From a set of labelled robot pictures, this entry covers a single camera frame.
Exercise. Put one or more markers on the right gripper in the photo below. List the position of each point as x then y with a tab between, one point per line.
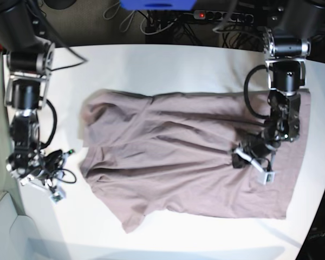
50	167

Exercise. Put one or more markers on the mauve pink t-shirt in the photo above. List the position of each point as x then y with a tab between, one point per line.
172	152

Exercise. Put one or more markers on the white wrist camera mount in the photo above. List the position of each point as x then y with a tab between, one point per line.
56	192
264	175

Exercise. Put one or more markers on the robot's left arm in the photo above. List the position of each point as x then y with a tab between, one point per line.
287	44

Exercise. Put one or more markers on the blue box overhead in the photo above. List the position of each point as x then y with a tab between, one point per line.
158	4

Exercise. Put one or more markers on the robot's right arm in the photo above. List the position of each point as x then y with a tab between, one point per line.
29	60

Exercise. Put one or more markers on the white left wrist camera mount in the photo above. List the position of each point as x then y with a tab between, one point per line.
264	175

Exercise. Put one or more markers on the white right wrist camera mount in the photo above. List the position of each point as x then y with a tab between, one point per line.
56	192

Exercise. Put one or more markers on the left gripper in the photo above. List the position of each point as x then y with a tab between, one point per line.
257	147

